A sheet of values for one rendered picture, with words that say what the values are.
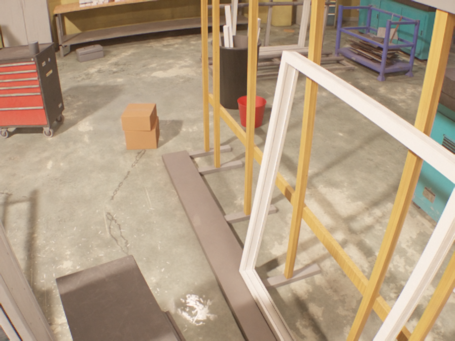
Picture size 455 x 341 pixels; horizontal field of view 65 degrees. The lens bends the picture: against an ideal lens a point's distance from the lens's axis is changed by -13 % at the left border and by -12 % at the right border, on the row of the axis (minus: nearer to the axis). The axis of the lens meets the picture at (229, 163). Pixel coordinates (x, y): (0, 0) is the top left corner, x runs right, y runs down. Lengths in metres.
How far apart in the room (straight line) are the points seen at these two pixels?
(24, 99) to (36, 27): 3.62
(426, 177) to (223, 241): 1.67
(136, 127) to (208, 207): 1.23
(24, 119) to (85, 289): 3.26
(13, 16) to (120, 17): 2.18
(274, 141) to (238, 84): 2.63
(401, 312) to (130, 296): 0.97
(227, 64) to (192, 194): 1.81
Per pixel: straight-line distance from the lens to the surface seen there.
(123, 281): 1.60
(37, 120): 4.58
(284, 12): 9.14
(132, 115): 3.94
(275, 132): 2.06
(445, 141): 3.12
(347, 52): 6.91
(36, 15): 7.97
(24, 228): 3.40
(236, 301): 2.49
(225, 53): 4.54
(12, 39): 8.11
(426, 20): 7.73
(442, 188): 3.24
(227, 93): 4.73
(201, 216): 3.07
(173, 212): 3.22
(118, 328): 1.46
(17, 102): 4.59
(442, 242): 1.26
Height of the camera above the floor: 2.01
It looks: 32 degrees down
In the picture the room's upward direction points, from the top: straight up
